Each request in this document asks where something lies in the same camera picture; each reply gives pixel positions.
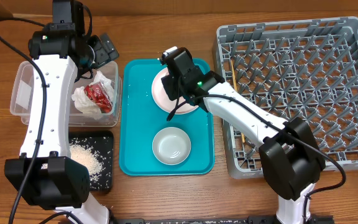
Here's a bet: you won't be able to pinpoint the large pink plate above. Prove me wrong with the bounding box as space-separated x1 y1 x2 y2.
152 68 198 114

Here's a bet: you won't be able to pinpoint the grey round bowl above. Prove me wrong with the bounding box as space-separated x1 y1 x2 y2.
152 127 191 166

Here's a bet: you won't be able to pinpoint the red snack wrapper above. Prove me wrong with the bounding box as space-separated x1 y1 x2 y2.
84 82 112 113

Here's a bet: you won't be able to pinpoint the white napkin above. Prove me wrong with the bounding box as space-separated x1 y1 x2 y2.
71 70 116 119

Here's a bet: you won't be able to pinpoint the rice and food scraps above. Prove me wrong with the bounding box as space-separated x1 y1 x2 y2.
68 136 112 184

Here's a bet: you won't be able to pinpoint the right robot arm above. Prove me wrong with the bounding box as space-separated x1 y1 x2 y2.
161 71 325 223

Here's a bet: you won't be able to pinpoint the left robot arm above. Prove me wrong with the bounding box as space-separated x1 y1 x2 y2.
4 21 115 223

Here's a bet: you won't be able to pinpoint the clear plastic waste bin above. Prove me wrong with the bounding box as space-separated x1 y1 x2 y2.
10 61 122 127

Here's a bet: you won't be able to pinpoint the brown cardboard backdrop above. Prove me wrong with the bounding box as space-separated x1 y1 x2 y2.
0 0 358 16

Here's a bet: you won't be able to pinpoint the teal plastic serving tray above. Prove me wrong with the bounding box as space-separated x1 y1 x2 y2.
119 59 215 176

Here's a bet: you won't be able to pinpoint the black plastic tray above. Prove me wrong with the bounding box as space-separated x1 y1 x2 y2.
68 130 115 192

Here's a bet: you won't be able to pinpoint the grey plastic dish rack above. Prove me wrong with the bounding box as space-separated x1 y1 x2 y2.
213 17 358 170

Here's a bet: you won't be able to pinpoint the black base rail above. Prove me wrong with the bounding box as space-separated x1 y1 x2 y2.
110 214 335 224

